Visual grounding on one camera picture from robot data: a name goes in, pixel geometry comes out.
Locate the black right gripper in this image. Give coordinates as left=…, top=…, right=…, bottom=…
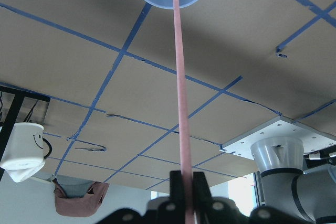
left=98, top=170, right=308, bottom=223

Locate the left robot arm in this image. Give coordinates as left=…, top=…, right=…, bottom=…
left=250, top=137, right=335, bottom=223

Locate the white mug near end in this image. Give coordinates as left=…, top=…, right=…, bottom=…
left=1, top=122, right=45, bottom=183

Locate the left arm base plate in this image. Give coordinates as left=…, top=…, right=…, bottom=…
left=220, top=116, right=335, bottom=160

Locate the black wire mug rack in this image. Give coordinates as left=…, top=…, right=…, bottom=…
left=1, top=86, right=53, bottom=160

